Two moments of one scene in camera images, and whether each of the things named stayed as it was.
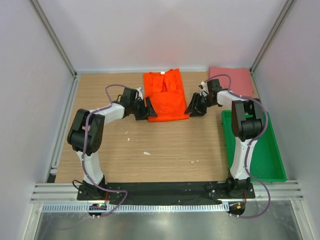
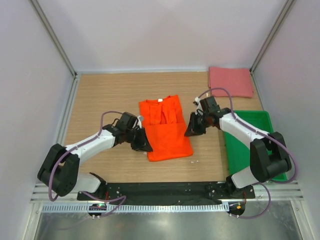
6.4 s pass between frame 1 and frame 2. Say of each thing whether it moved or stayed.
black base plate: stayed
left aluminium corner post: stayed
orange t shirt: moved
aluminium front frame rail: stayed
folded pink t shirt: stayed
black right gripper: moved
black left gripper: moved
